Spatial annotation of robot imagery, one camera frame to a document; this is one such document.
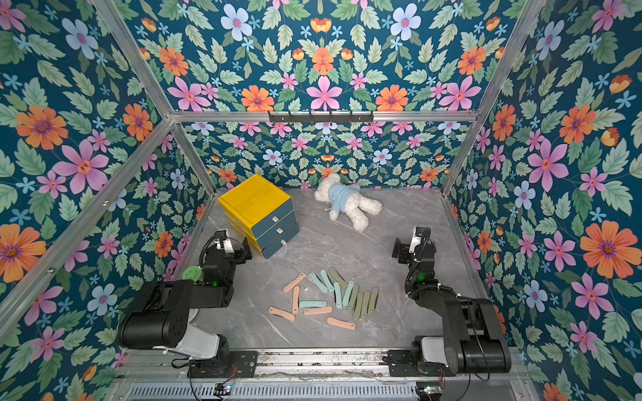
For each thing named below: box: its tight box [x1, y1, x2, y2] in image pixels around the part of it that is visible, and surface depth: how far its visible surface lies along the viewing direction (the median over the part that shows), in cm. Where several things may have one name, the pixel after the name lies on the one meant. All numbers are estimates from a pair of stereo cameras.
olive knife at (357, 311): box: [352, 291, 364, 321], surface depth 86 cm
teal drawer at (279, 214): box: [250, 197, 295, 239], surface depth 88 cm
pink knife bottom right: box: [326, 316, 357, 330], surface depth 83 cm
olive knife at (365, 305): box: [360, 290, 371, 320], surface depth 86 cm
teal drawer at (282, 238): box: [261, 221, 301, 259], surface depth 97 cm
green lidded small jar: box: [181, 265, 204, 282], surface depth 90 cm
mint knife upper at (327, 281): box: [320, 269, 335, 293], surface depth 92 cm
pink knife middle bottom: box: [303, 305, 334, 315], surface depth 86 cm
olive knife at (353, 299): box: [346, 283, 360, 312], surface depth 88 cm
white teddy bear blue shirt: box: [314, 172, 383, 232], surface depth 110 cm
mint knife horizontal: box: [299, 300, 327, 308], surface depth 88 cm
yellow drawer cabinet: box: [217, 174, 301, 259], surface depth 90 cm
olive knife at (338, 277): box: [328, 266, 348, 289], surface depth 93 cm
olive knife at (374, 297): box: [367, 286, 380, 315], surface depth 88 cm
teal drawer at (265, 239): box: [255, 209, 298, 250], surface depth 93 cm
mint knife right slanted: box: [342, 279, 355, 307], surface depth 90 cm
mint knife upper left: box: [308, 272, 329, 293], surface depth 92 cm
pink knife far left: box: [268, 306, 296, 322], surface depth 86 cm
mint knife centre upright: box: [333, 281, 343, 310], surface depth 89 cm
